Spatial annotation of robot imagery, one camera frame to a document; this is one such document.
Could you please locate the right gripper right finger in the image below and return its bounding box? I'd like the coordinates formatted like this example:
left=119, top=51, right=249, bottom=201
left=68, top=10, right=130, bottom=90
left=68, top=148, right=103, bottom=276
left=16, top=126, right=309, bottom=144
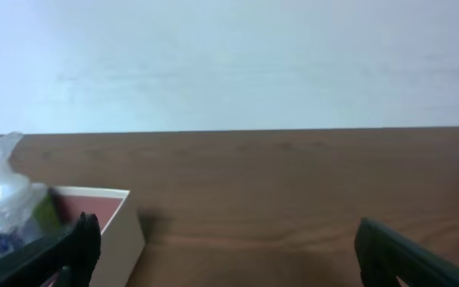
left=354, top=218, right=459, bottom=287

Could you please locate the white cardboard box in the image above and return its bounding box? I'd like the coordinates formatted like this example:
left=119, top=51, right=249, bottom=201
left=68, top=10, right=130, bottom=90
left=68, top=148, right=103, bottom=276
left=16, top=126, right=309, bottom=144
left=42, top=187, right=145, bottom=286

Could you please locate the blue pump bottle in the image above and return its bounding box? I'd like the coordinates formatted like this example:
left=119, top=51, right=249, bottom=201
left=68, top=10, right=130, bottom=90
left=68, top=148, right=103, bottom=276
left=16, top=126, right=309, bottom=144
left=0, top=132, right=61, bottom=258

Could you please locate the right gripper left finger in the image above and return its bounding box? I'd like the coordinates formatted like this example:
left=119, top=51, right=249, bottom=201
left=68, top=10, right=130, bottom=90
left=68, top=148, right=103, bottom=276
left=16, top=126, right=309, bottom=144
left=0, top=212, right=101, bottom=287

